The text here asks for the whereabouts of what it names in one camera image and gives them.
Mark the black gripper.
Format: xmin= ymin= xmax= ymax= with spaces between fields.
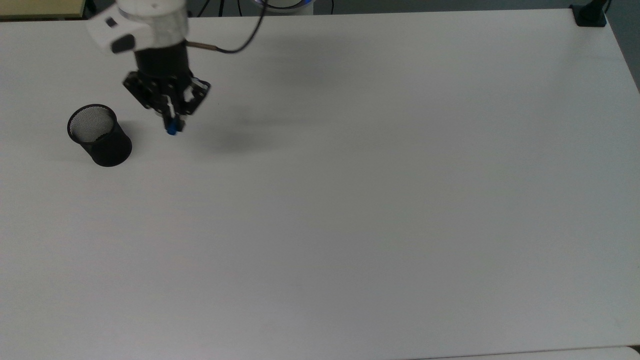
xmin=123 ymin=42 xmax=211 ymax=132

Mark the black mesh pen cup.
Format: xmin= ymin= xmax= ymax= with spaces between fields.
xmin=67 ymin=103 xmax=133 ymax=168

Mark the light wooden desk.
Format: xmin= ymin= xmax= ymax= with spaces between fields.
xmin=0 ymin=0 xmax=86 ymax=21

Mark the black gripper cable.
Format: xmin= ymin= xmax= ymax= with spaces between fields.
xmin=187 ymin=0 xmax=269 ymax=54

